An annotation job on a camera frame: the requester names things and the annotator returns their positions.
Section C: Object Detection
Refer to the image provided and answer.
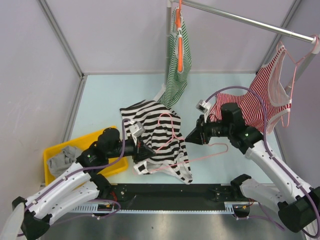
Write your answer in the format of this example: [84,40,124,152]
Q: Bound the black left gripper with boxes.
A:
[106,134,156,164]

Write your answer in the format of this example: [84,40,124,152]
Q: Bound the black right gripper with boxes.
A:
[185,114,232,145]

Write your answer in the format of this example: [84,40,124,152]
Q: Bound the pink wire hanger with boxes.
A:
[133,113,229,181]

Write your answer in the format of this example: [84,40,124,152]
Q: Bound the black white striped tank top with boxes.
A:
[119,100,193,185]

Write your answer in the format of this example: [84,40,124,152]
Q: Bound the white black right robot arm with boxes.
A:
[185,100,320,233]

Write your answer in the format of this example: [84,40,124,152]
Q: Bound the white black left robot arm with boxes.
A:
[12,127,156,240]

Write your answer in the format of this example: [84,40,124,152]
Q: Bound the green white striped tank top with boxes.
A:
[158,7,192,108]

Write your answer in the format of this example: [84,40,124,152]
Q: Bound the red white striped tank top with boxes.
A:
[210,45,292,134]

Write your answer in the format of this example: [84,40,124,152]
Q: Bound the pink hanger under red top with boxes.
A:
[281,33,320,127]

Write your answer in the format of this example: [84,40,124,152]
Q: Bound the orange plastic hanger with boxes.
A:
[175,0,183,73]

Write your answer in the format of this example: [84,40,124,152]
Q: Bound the grey cloth garment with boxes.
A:
[46,145,82,178]

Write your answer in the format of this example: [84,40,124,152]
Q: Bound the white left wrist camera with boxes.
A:
[129,122,145,145]

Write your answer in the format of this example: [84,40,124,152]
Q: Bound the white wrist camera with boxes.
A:
[196,99,211,123]
[129,122,145,145]

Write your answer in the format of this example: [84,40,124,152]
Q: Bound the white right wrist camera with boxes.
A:
[196,99,211,123]

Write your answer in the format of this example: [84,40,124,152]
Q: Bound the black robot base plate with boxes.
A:
[82,183,253,218]

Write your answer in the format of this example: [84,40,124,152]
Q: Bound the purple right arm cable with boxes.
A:
[203,86,320,238]

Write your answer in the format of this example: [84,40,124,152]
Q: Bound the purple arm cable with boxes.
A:
[203,86,320,238]
[16,118,135,237]

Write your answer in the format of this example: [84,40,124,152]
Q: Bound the white slotted cable duct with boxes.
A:
[70,200,250,215]

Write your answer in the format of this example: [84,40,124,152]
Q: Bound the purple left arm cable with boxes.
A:
[16,118,135,237]

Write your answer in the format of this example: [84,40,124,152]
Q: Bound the metal clothes rail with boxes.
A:
[181,0,316,44]

